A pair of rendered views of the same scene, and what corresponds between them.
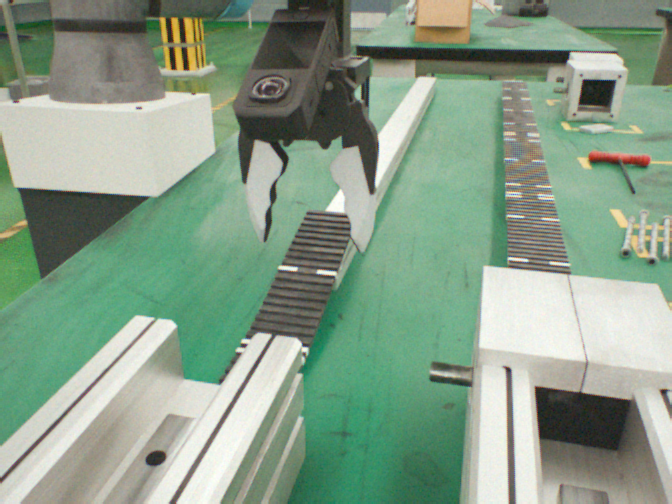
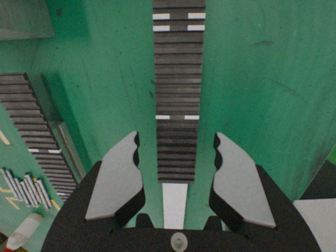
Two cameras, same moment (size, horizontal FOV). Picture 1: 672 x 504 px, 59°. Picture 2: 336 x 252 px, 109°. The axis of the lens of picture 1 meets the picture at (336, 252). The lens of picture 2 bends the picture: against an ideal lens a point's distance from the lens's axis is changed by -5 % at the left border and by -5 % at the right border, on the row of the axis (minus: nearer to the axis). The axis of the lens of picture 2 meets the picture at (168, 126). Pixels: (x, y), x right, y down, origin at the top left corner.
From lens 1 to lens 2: 40 cm
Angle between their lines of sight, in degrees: 38
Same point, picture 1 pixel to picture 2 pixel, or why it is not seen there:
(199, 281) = (254, 115)
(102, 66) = not seen: outside the picture
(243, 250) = not seen: hidden behind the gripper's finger
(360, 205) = (117, 150)
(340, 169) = (127, 184)
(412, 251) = not seen: hidden behind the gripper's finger
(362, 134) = (62, 243)
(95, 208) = (324, 190)
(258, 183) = (239, 164)
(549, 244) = (48, 169)
